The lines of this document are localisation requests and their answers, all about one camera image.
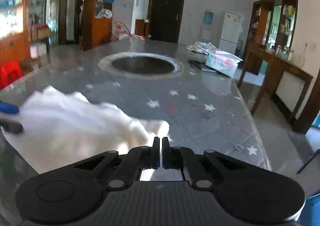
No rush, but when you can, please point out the white sweatshirt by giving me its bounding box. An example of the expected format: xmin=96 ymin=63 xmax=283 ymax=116
xmin=4 ymin=86 xmax=169 ymax=174

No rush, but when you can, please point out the pink folding fan chair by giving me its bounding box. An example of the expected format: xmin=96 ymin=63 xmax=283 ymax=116
xmin=111 ymin=21 xmax=145 ymax=41

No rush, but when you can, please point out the red plastic stool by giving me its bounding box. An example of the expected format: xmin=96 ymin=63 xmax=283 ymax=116
xmin=0 ymin=60 xmax=23 ymax=89

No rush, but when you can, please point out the grey star tablecloth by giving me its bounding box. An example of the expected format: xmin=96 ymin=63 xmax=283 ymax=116
xmin=0 ymin=34 xmax=272 ymax=176

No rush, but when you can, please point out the cardboard boxes stack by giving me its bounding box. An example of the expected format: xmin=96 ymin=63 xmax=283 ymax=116
xmin=29 ymin=24 xmax=51 ymax=42

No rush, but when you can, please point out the round black table inset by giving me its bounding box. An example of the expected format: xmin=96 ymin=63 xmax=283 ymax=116
xmin=111 ymin=56 xmax=175 ymax=75

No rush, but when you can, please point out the tissue box pack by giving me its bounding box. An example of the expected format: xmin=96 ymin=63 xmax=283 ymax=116
xmin=205 ymin=50 xmax=242 ymax=78

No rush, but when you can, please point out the dark wooden side table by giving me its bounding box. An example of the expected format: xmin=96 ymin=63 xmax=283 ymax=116
xmin=237 ymin=41 xmax=313 ymax=132

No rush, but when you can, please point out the water dispenser with blue bottle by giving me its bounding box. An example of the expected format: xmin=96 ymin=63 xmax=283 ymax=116
xmin=199 ymin=11 xmax=214 ymax=43

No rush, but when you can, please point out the white refrigerator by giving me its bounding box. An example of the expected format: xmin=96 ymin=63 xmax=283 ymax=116
xmin=217 ymin=11 xmax=243 ymax=54

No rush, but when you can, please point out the wooden shelf cabinet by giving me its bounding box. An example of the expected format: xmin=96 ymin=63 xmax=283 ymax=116
xmin=81 ymin=0 xmax=114 ymax=51

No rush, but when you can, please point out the dark entrance door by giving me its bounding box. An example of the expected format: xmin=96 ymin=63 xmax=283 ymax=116
xmin=148 ymin=0 xmax=184 ymax=43

